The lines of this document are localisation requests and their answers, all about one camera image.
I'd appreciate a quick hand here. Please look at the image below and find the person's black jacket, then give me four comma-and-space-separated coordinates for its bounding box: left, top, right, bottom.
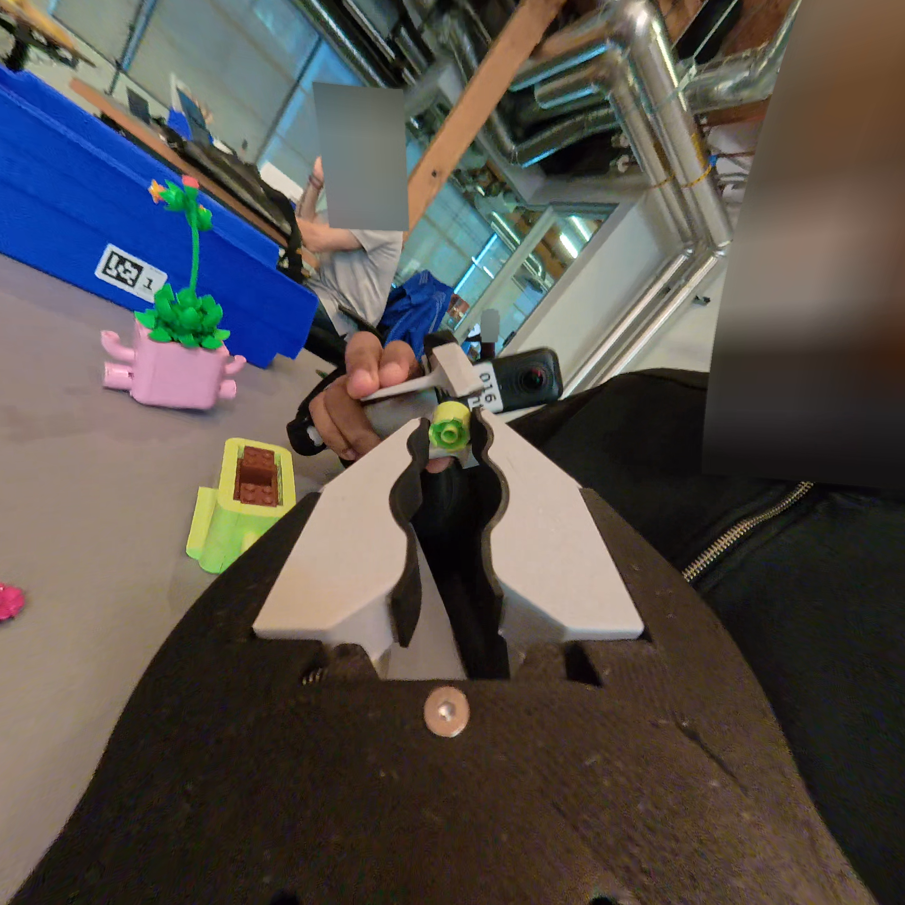
509, 368, 905, 905

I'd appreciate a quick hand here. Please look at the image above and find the wooden desk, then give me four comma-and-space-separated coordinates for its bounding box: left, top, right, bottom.
69, 76, 319, 271

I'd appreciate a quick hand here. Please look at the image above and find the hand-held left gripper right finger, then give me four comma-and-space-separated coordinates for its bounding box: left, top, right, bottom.
471, 406, 646, 681

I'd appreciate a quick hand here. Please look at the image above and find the pink toy brick flowerpot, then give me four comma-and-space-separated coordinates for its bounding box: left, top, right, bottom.
101, 175, 247, 411

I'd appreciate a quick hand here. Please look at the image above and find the lime toy brick flowerpot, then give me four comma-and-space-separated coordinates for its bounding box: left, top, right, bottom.
185, 437, 298, 575

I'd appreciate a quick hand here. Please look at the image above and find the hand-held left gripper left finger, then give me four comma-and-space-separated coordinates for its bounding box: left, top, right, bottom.
253, 417, 431, 681

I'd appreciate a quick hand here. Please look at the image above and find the blue plastic bin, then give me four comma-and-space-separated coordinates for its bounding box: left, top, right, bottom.
0, 65, 319, 370

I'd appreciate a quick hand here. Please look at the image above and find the lime round toy piece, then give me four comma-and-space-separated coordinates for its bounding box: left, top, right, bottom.
428, 399, 472, 455

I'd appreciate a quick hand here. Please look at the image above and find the blue jacket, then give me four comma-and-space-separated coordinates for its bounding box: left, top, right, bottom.
382, 271, 455, 342

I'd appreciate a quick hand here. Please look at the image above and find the light tripod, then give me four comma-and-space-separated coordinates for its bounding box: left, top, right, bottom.
106, 0, 161, 96

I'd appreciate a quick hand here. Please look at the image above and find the person's right hand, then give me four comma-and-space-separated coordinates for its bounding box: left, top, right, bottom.
309, 331, 425, 464

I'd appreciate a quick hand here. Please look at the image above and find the silver ventilation duct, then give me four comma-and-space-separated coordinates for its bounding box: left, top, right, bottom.
509, 0, 787, 391

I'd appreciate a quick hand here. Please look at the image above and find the black bag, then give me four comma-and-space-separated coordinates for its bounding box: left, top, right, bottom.
177, 141, 306, 280

